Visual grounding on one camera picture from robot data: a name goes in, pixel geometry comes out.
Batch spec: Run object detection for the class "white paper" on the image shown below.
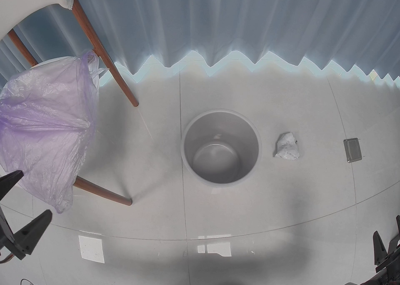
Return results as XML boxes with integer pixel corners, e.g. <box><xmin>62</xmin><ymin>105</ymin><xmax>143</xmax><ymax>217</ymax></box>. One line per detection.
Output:
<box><xmin>274</xmin><ymin>132</ymin><xmax>301</xmax><ymax>161</ymax></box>

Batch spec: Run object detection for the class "white trash bin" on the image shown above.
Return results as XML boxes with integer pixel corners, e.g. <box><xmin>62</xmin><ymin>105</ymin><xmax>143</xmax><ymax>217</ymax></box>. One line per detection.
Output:
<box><xmin>181</xmin><ymin>109</ymin><xmax>262</xmax><ymax>187</ymax></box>

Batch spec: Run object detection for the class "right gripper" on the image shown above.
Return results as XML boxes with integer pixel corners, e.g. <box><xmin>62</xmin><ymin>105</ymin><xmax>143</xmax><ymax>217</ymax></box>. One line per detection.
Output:
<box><xmin>372</xmin><ymin>214</ymin><xmax>400</xmax><ymax>282</ymax></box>

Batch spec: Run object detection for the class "purple plastic bag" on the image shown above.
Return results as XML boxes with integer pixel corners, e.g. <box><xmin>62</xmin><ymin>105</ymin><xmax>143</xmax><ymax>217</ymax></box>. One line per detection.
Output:
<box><xmin>0</xmin><ymin>51</ymin><xmax>108</xmax><ymax>214</ymax></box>

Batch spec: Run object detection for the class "pale blue curtain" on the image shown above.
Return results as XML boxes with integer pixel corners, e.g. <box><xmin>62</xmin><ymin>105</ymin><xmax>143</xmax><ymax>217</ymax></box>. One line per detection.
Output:
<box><xmin>0</xmin><ymin>0</ymin><xmax>400</xmax><ymax>87</ymax></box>

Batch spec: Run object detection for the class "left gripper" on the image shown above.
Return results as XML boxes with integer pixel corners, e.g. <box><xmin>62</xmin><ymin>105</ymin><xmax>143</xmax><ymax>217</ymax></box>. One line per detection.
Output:
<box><xmin>0</xmin><ymin>170</ymin><xmax>53</xmax><ymax>261</ymax></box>

